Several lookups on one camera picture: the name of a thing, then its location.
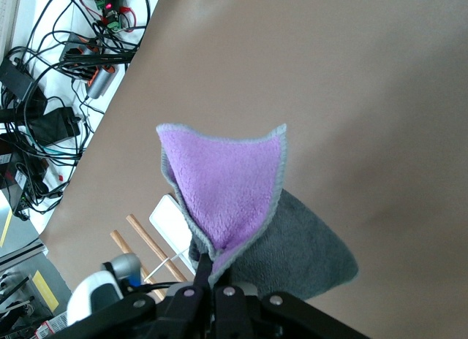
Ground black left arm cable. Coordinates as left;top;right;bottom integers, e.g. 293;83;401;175
124;280;173;293

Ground circuit board green terminals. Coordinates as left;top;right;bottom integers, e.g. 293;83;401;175
87;0;135;31

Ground aluminium frame profile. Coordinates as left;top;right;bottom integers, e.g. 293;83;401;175
0;237;49;271

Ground yellow tape strip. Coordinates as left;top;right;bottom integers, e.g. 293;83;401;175
31;269;61;314
0;208;14;247

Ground black box device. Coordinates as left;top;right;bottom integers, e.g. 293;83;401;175
0;132;50;218

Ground white rack base tray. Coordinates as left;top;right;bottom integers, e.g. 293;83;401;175
148;194;197;276

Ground grey and purple towel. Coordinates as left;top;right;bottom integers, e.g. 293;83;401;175
156;123;361;300

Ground white wire rack bracket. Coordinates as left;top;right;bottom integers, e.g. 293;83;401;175
143;251;192;282

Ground grey orange usb hub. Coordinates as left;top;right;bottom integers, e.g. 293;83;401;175
86;66;118;100

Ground brown table cover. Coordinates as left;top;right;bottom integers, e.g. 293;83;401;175
39;0;468;339

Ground wooden rack rod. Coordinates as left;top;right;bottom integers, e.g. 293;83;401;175
110;229;166;302
126;214;188;283

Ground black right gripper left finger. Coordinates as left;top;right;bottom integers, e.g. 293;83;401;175
78;256;214;339

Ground black power brick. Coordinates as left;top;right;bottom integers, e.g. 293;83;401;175
28;106;83;148
0;57;36;101

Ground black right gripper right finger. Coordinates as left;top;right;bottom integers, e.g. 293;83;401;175
215;271;369;339

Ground black orange port hub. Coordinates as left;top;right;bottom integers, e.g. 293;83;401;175
58;31;129;77

